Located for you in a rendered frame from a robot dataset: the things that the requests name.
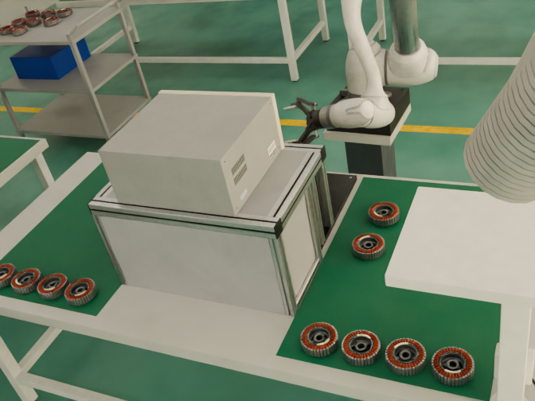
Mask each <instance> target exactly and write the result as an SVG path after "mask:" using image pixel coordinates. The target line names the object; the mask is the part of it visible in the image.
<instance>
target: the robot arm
mask: <svg viewBox="0 0 535 401"><path fill-rule="evenodd" d="M361 2H362V0H341V4H342V16H343V21H344V24H345V28H346V32H347V34H348V36H349V39H350V41H351V43H352V45H351V46H350V50H349V52H348V55H347V58H346V83H347V89H341V90H340V95H343V96H345V98H344V99H341V100H339V102H338V103H336V104H331V105H329V106H325V107H322V109H318V110H316V106H318V104H317V103H312V102H310V101H308V100H306V99H303V98H299V97H297V98H296V100H297V101H296V103H291V106H290V107H284V108H283V109H284V110H292V109H295V108H299V109H301V110H302V111H303V112H304V114H305V115H306V120H307V127H306V129H305V131H304V132H303V134H302V135H301V137H300V138H299V139H294V140H289V141H285V143H297V144H310V143H311V142H312V141H313V140H314V139H316V138H318V137H319V135H318V134H317V130H318V129H323V128H325V129H327V130H329V129H334V128H339V127H341V128H356V127H364V128H380V127H385V126H387V125H389V124H390V123H391V122H392V121H393V119H394V117H395V109H394V107H393V105H392V104H391V103H390V102H389V99H388V97H391V96H392V93H391V92H390V91H383V86H385V85H393V86H411V85H419V84H425V83H427V82H429V81H431V80H433V79H434V78H435V77H436V76H437V71H438V63H439V56H438V55H437V54H436V52H435V51H434V50H433V49H430V48H427V46H426V45H425V43H424V42H423V41H422V40H421V39H420V38H419V33H418V21H417V9H416V7H417V4H416V0H389V5H390V13H391V19H392V32H393V40H394V42H393V43H392V45H391V47H390V49H382V48H381V46H380V45H379V44H378V43H377V42H376V41H374V40H371V39H367V36H366V35H365V31H364V29H363V25H362V23H361ZM303 103H305V104H306V105H308V106H310V107H311V108H312V110H311V111H310V110H308V109H307V108H306V107H305V106H304V105H303ZM312 131H313V133H312V134H311V136H309V134H310V133H311V132H312ZM308 136H309V137H308Z"/></svg>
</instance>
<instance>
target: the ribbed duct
mask: <svg viewBox="0 0 535 401"><path fill-rule="evenodd" d="M463 157H464V161H465V166H466V168H467V171H468V173H469V174H470V176H471V178H472V180H473V181H474V182H475V183H476V184H477V185H478V186H479V187H480V188H481V189H482V191H484V192H486V193H488V194H490V195H491V196H492V197H494V198H496V199H499V200H501V201H506V202H509V203H514V204H526V203H529V202H532V201H535V31H534V32H533V35H532V36H531V38H530V40H529V43H528V44H527V46H526V48H525V51H524V52H523V54H522V56H521V59H520V60H519V61H518V63H517V66H516V67H515V69H514V71H513V73H512V74H511V76H510V78H509V79H508V81H507V83H506V85H505V86H504V87H503V89H502V90H501V91H500V93H499V94H498V96H497V97H496V99H495V100H494V102H493V103H492V104H491V105H490V107H489V108H488V110H487V111H486V113H485V115H484V116H483V117H482V118H481V120H480V121H479V123H478V124H477V126H476V127H475V128H474V129H473V131H472V132H471V134H470V136H469V138H468V139H467V140H466V142H465V146H464V151H463Z"/></svg>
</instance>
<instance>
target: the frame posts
mask: <svg viewBox="0 0 535 401"><path fill-rule="evenodd" d="M315 175H316V180H317V185H318V191H317V186H316V181H315V177H314V178H313V180H312V182H311V183H310V187H311V192H312V197H313V202H314V210H315V215H316V220H317V225H318V234H319V239H320V244H321V245H323V244H324V242H325V240H326V239H325V234H324V229H323V224H322V218H323V223H324V227H327V225H328V226H329V227H330V228H332V226H333V224H334V217H333V211H332V206H331V200H330V190H329V185H328V180H327V174H326V164H325V160H324V162H323V163H322V164H321V166H320V168H319V169H318V172H317V173H316V174H315ZM318 195H319V200H320V205H321V210H322V215H321V210H320V205H319V200H318Z"/></svg>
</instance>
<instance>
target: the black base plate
mask: <svg viewBox="0 0 535 401"><path fill-rule="evenodd" d="M326 174H327V180H328V185H329V190H330V200H331V206H332V211H333V217H334V224H333V226H332V228H330V227H329V226H328V225H327V227H324V223H323V218H322V224H323V229H324V234H325V239H326V240H325V242H324V244H323V245H321V248H322V249H323V247H324V245H325V243H326V241H327V239H328V237H329V235H330V233H331V231H332V229H333V227H334V225H335V223H336V221H337V219H338V217H339V215H340V213H341V211H342V209H343V207H344V205H345V203H346V201H347V199H348V197H349V195H350V193H351V191H352V189H353V187H354V185H355V183H356V181H357V175H348V174H338V173H326ZM315 181H316V186H317V191H318V185H317V180H316V175H315ZM318 200H319V195H318ZM319 205H320V200H319ZM320 210H321V205H320ZM321 215H322V210H321Z"/></svg>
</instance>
